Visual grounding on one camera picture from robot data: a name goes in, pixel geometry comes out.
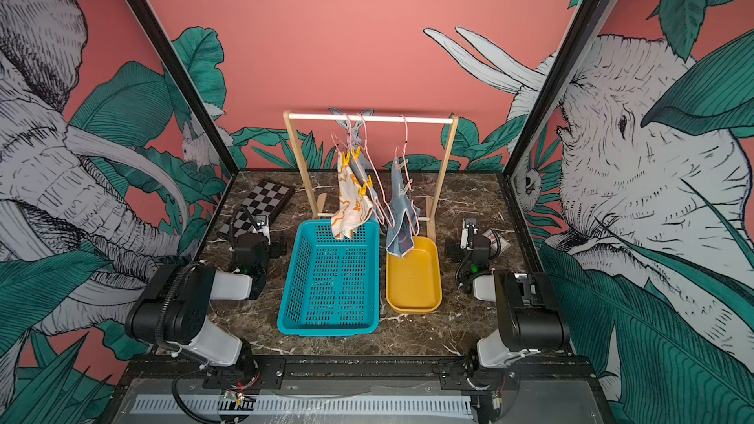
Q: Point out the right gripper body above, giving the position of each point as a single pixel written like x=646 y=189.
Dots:
x=459 y=254

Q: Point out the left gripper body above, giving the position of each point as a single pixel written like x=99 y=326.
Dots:
x=270 y=251

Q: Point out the white orange lion towel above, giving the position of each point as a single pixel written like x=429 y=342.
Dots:
x=354 y=210

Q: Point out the pink wire hanger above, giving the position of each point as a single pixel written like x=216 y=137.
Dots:
x=354 y=138

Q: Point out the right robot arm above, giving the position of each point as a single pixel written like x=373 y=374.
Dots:
x=529 y=320

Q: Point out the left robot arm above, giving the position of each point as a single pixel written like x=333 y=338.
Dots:
x=172 y=311

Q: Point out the pink hanger right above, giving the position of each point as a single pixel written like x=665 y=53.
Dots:
x=407 y=186

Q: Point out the pink hanger middle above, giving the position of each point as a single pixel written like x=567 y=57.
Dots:
x=375 y=175

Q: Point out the checkered chess board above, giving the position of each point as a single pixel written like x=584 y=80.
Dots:
x=266 y=198

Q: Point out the yellow plastic tray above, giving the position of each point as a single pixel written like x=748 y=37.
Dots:
x=413 y=282

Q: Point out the wooden clothes rack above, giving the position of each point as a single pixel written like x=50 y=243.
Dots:
x=316 y=204

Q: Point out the blue towel right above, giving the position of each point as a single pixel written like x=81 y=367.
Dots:
x=405 y=226

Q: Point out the teal plastic basket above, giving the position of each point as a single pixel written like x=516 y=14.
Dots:
x=332 y=286

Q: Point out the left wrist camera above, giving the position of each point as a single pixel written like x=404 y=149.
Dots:
x=261 y=226

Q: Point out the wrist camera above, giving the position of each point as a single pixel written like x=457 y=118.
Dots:
x=261 y=226
x=468 y=232

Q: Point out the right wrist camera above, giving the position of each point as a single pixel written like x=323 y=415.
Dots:
x=468 y=232

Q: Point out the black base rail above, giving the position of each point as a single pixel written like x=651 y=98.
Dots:
x=279 y=369

